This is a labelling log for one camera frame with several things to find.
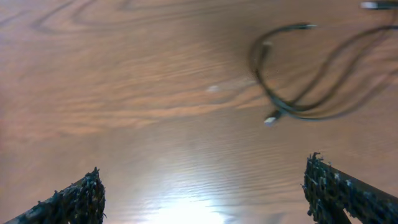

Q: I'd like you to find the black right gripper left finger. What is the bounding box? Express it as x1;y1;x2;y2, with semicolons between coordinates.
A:
5;168;106;224

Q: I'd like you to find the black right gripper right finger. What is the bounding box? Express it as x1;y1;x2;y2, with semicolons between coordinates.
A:
302;152;397;224

